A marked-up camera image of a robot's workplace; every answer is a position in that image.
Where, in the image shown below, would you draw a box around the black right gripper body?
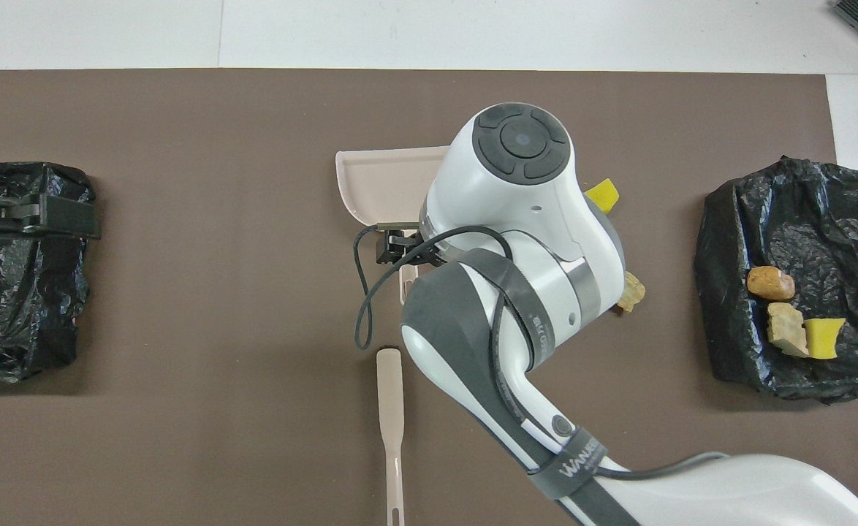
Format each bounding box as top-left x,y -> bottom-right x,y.
399,232 -> 442,268

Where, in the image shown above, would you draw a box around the beige plastic dustpan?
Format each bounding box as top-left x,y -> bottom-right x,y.
335,146 -> 452,304

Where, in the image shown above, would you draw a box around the beige hand brush black bristles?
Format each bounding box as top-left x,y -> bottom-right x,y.
376,348 -> 406,526

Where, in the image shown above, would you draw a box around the brown toy bread roll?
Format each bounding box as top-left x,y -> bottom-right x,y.
747,266 -> 797,302

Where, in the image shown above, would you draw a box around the striped toy croissant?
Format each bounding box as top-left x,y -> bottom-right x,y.
767,302 -> 810,359

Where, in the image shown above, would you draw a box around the yellow sponge piece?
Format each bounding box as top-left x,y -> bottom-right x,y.
585,178 -> 620,215
804,317 -> 847,361

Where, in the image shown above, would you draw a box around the black bag-lined bin pink patch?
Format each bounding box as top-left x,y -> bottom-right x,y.
0,162 -> 96,383

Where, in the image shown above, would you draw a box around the black bag-lined trash bin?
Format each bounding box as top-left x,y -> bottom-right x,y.
694,155 -> 858,405

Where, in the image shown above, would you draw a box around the brown table mat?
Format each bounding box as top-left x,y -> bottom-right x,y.
0,68 -> 858,526

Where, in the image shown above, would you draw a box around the pale crumpled bread piece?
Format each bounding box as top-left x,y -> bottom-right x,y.
611,271 -> 648,316

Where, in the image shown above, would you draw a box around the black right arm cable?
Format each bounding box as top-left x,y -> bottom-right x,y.
354,224 -> 729,483

